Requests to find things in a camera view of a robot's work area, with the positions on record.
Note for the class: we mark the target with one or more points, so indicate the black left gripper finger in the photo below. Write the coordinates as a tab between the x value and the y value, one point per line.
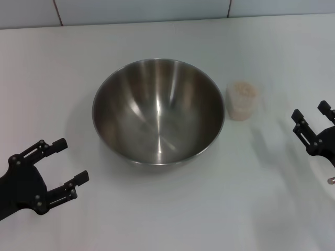
60	145
81	179

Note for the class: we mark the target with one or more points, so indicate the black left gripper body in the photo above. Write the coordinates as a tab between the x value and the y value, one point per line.
23	185

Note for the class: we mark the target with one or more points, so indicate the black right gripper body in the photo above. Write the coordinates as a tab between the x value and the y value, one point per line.
325	143

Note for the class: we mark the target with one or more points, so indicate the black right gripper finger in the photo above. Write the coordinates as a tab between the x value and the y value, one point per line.
324	106
298	116

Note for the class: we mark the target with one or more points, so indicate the white rice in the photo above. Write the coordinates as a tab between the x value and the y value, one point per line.
244	90

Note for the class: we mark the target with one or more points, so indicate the transparent plastic cup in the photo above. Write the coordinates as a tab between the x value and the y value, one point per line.
235	112

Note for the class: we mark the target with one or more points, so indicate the stainless steel mixing bowl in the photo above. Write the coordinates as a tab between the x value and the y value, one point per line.
157	117

